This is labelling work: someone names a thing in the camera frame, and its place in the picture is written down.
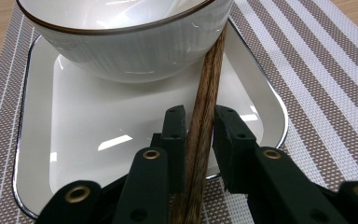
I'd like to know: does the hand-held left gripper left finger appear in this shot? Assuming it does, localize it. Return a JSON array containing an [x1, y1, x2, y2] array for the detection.
[[150, 105, 188, 195]]

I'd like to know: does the brown wooden chopstick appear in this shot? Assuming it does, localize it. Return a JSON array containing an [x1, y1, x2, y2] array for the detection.
[[183, 25, 227, 224], [169, 46, 219, 224]]

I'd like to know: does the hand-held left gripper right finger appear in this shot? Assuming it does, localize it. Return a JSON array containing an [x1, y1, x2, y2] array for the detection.
[[212, 105, 261, 194]]

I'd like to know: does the white square plate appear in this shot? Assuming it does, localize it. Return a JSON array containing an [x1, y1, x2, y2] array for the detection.
[[11, 18, 290, 220]]

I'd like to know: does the grey striped placemat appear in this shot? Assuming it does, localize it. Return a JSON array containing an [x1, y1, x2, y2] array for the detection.
[[0, 0, 358, 224]]

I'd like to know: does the white bowl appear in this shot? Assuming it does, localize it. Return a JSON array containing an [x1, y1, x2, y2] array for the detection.
[[16, 0, 235, 84]]

